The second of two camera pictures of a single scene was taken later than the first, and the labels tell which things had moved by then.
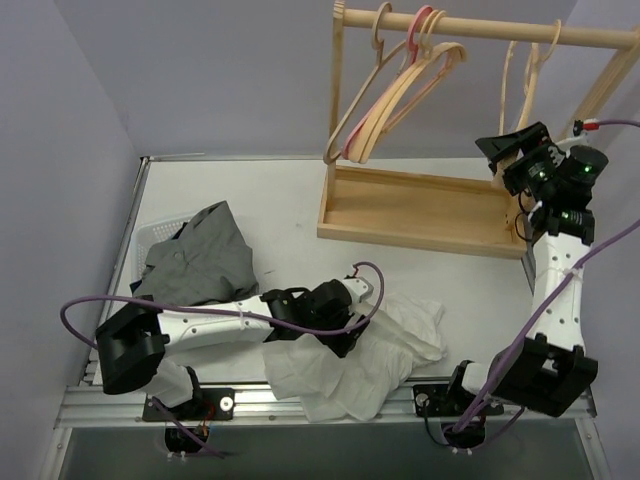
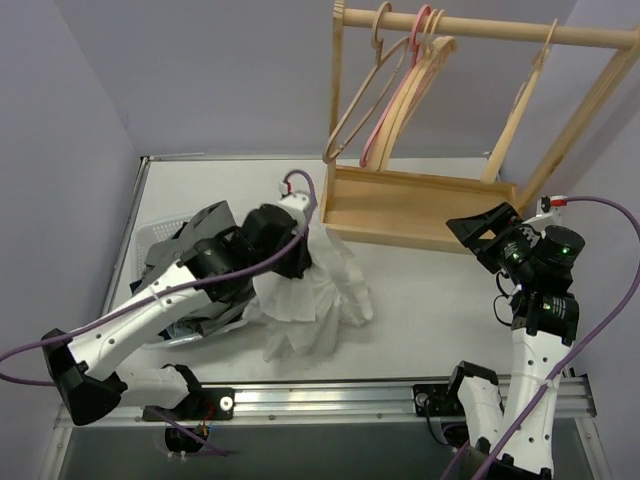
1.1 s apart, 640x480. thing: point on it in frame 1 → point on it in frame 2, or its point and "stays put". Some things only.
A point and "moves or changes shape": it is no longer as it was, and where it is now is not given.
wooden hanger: x=536 y=61 moves or changes shape
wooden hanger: x=434 y=56 → x=416 y=72
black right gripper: x=522 y=163 → x=501 y=239
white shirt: x=401 y=333 moves or changes shape
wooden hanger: x=356 y=141 → x=443 y=47
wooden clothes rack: x=452 y=212 stays put
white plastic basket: x=147 y=235 stays put
